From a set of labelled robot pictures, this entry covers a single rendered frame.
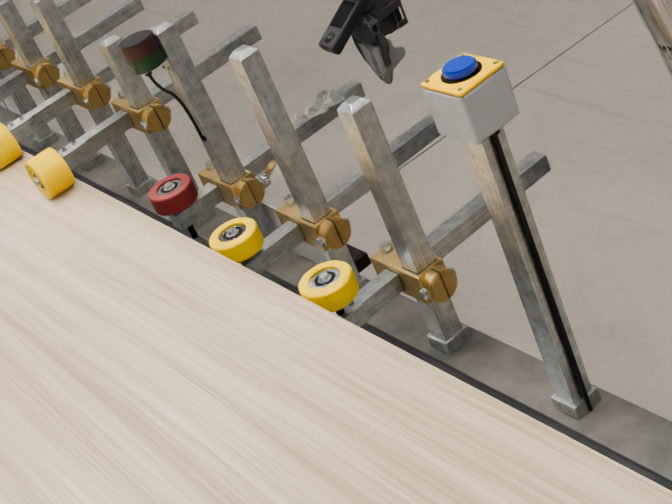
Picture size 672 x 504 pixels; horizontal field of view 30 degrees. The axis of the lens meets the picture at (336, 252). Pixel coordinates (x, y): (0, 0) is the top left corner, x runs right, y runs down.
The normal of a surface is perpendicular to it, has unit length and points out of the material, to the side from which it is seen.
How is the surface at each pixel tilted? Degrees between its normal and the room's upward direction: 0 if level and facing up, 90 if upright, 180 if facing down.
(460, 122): 90
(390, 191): 90
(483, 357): 0
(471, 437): 0
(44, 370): 0
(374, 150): 90
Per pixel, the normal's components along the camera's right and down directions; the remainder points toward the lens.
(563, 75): -0.35, -0.77
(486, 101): 0.58, 0.26
